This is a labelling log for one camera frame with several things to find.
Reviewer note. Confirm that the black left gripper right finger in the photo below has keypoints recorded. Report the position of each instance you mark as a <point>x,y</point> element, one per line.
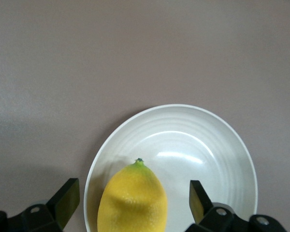
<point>215,220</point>

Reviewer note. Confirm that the beige plate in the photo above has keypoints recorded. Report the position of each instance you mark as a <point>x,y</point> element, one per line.
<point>183,149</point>

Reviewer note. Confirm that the yellow lemon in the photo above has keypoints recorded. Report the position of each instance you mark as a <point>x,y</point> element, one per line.
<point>133,198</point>

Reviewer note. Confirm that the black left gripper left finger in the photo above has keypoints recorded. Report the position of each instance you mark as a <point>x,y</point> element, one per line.
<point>38,217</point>

